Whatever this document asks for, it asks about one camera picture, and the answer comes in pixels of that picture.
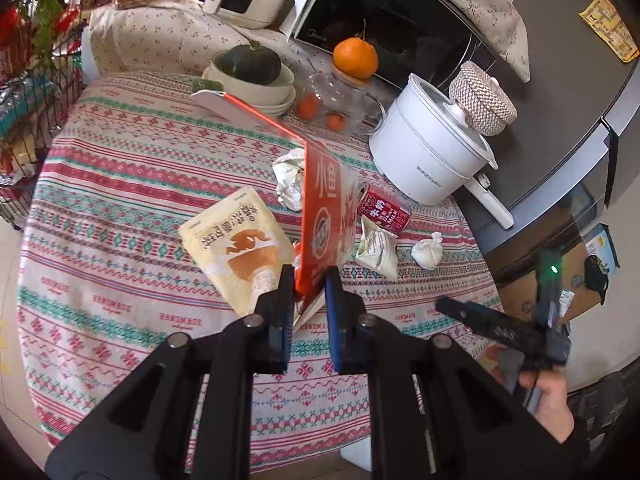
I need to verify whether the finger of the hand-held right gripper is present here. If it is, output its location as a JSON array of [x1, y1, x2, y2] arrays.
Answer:
[[435, 296, 546, 361]]

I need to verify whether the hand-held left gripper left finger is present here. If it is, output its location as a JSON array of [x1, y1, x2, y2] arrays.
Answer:
[[45, 262, 296, 480]]

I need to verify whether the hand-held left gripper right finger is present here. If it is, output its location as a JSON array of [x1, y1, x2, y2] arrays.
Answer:
[[324, 266, 566, 480]]

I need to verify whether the red and white snack bag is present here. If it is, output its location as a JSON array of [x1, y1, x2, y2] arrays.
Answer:
[[190, 89, 371, 331]]

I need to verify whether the white trash bin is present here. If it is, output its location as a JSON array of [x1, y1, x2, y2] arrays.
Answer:
[[340, 442, 373, 473]]

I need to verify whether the person's right forearm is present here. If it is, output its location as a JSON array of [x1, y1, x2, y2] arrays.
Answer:
[[555, 360, 640, 480]]

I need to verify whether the person's right hand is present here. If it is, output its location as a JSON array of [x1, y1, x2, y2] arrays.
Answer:
[[517, 366, 577, 446]]

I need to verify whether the brown cardboard box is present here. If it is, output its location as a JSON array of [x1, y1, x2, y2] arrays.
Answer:
[[497, 237, 608, 328]]

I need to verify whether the black pouch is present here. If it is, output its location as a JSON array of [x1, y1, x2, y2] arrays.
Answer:
[[582, 254, 608, 306]]

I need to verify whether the cream bread bag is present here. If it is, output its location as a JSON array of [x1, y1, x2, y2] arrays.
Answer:
[[179, 186, 296, 318]]

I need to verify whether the blue printed box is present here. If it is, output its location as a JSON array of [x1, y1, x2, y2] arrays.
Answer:
[[582, 222, 621, 268]]

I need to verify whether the crumpled white tissue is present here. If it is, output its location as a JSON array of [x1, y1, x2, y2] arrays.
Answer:
[[411, 232, 445, 269]]

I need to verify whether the crushed white green carton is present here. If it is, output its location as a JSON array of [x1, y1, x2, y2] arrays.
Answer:
[[355, 220, 399, 282]]

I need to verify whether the crumpled white paper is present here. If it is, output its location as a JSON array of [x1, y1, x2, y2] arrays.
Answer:
[[271, 147, 307, 211]]

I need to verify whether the red drink can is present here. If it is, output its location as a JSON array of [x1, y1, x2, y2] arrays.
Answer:
[[356, 182, 412, 235]]

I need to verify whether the patterned striped tablecloth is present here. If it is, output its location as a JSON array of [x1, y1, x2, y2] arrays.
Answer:
[[15, 70, 503, 473]]

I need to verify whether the white electric cooking pot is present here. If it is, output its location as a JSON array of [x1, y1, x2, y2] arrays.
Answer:
[[369, 72, 516, 231]]

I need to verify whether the white ceramic plate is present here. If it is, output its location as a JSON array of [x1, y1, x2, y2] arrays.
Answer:
[[220, 85, 297, 117]]

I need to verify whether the woven rattan basket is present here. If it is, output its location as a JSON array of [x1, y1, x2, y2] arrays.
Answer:
[[448, 61, 518, 137]]

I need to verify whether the grey refrigerator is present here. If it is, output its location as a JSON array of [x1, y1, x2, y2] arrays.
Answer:
[[435, 0, 640, 271]]

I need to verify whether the glass teapot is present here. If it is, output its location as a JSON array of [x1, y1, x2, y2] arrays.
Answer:
[[295, 67, 386, 136]]

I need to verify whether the dark green pumpkin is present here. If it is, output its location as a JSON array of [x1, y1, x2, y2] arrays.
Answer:
[[219, 40, 282, 85]]

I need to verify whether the large orange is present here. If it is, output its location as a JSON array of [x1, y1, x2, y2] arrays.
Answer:
[[332, 36, 379, 80]]

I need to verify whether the yellow fridge note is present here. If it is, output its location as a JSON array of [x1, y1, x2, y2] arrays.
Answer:
[[579, 0, 640, 64]]

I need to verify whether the small-print floral cloth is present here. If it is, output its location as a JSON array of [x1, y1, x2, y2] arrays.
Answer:
[[80, 0, 341, 86]]

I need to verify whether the black microwave oven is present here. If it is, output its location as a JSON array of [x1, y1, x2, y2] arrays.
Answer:
[[280, 0, 498, 96]]

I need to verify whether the floral cloth cover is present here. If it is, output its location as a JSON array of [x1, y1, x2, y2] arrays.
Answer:
[[400, 0, 531, 83]]

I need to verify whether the red plastic bag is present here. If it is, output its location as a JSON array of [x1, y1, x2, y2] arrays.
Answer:
[[0, 2, 31, 81]]

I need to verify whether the green leafy vegetable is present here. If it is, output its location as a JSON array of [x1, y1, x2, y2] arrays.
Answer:
[[27, 0, 68, 76]]

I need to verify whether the black wire rack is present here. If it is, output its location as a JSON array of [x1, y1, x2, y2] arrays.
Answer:
[[0, 0, 86, 231]]

